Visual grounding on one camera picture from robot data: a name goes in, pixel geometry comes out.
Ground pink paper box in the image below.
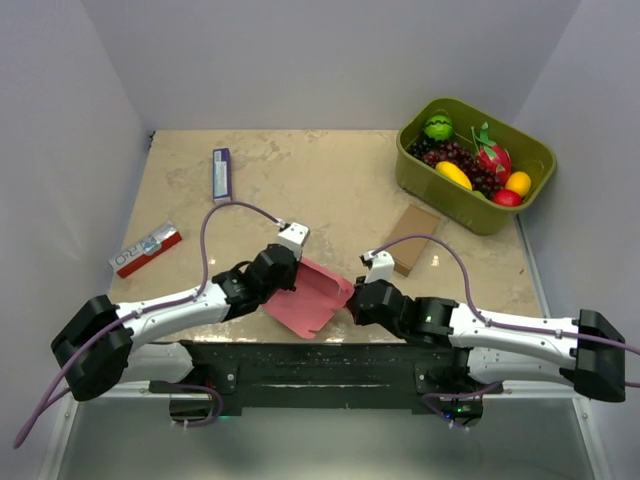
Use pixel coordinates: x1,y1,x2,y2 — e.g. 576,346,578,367
263,257,354,339

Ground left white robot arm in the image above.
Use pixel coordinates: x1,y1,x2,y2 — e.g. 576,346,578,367
51,243,303,401

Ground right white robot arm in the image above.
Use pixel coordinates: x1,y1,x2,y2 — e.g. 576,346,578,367
347,280,626,403

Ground brown cardboard box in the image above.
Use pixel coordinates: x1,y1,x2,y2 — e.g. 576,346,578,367
386,205,440,277

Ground red white toothpaste box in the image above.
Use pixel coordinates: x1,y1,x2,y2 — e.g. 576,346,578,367
109,221,182,278

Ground purple toothpaste box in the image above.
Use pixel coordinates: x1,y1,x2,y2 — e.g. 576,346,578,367
212,148,233,203

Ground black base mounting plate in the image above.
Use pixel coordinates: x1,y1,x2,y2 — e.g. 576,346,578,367
150,341,502,426

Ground olive green plastic bin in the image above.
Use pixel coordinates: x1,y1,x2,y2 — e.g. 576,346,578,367
395,97,556,236

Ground yellow toy mango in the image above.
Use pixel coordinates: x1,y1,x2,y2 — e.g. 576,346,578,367
435,161,473,191

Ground dark purple toy grapes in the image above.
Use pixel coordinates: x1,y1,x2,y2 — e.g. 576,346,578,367
408,138,502,200

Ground red toy apple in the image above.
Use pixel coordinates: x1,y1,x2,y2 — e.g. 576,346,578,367
492,189,522,208

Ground orange toy lemon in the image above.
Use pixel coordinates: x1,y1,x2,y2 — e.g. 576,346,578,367
504,171,532,198

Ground green toy watermelon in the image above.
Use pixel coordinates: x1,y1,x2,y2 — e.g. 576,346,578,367
423,114,454,141

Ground red toy dragon fruit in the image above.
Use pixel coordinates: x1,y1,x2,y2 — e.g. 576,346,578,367
471,122,512,186

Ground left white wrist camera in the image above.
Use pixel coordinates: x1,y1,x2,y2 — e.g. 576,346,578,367
277,220,311,261

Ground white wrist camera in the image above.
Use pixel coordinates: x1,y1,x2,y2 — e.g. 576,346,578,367
360,250,395,284
277,220,311,261

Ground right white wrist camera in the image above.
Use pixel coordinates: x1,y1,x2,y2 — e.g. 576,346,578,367
360,250,395,284

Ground aluminium frame rail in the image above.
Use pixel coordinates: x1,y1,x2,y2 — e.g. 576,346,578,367
62,219,594,416

